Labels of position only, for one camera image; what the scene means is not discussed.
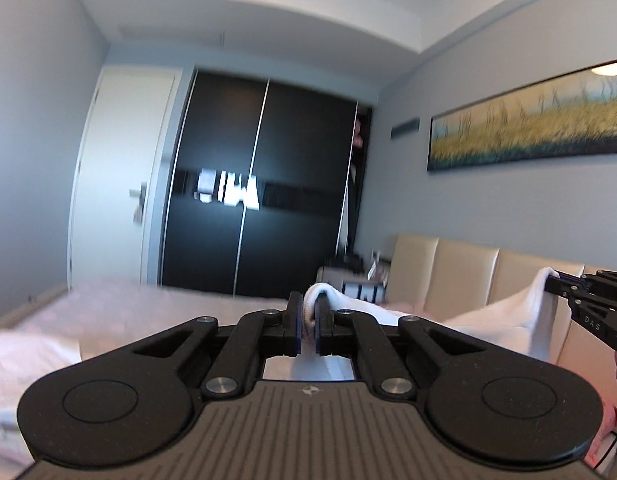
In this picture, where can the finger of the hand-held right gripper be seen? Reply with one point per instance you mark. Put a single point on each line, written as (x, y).
(563, 284)

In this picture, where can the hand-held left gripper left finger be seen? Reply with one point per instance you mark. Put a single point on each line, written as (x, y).
(298, 332)

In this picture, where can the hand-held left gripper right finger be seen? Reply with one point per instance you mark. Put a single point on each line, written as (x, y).
(317, 331)

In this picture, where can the white shirt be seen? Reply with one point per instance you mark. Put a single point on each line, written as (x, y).
(488, 327)

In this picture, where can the white nightstand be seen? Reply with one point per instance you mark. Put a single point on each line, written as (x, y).
(333, 275)

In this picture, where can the beige padded headboard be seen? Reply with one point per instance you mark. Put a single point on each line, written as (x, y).
(468, 270)

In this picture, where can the hanging pale garment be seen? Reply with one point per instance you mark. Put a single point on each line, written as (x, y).
(346, 220)

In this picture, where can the framed landscape painting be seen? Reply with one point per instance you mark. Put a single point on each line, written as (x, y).
(528, 130)

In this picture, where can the polka dot bed cover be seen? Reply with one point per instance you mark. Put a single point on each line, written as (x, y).
(88, 310)

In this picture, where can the black sliding wardrobe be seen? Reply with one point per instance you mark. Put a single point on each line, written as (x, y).
(213, 135)

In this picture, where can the white door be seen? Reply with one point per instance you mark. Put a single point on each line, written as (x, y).
(113, 160)

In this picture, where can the wall air vent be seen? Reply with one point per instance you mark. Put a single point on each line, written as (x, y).
(406, 127)

